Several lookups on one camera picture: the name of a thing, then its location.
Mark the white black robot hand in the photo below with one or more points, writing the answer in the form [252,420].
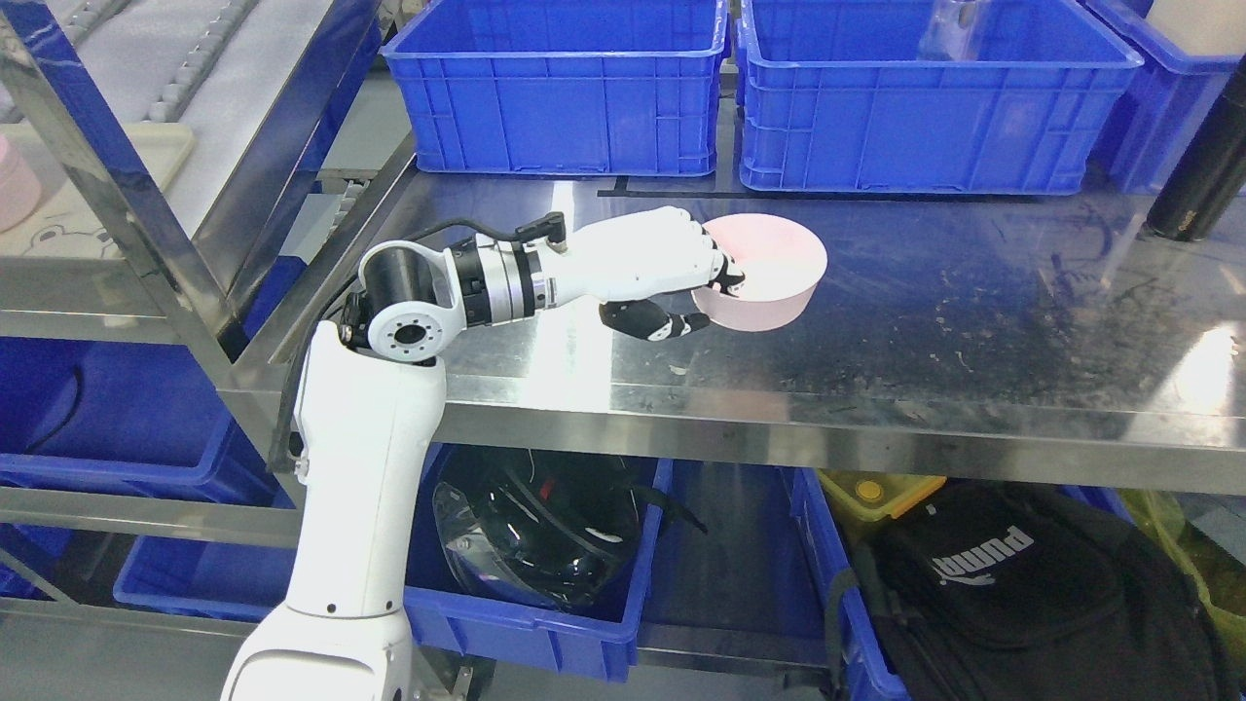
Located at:
[624,261]

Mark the pink plastic bowl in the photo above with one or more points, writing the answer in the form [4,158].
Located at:
[782,261]

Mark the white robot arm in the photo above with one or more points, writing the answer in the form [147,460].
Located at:
[367,419]

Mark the blue crate top middle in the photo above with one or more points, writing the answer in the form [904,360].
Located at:
[836,99]

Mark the stainless steel shelf rack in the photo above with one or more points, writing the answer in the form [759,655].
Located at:
[184,290]

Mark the blue crate left shelf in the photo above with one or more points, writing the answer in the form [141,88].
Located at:
[122,420]

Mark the stack of pink bowls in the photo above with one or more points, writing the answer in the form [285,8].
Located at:
[21,189]

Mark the blue crate top left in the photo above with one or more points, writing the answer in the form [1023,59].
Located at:
[563,88]

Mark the black motorcycle helmet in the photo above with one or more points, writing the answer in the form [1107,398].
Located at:
[542,528]

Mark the yellow lidded container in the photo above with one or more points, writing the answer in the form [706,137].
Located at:
[871,498]

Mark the blue crate holding helmet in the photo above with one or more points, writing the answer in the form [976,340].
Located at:
[599,642]

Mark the black puma backpack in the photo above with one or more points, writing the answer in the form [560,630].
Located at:
[1014,591]

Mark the blue crate top right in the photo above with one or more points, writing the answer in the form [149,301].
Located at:
[1172,91]

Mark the blue crate lower left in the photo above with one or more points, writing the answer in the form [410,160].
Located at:
[179,576]

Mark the cream bear print tray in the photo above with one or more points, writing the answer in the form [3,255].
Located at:
[64,225]

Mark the black cylindrical bottle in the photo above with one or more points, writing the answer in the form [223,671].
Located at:
[1209,175]

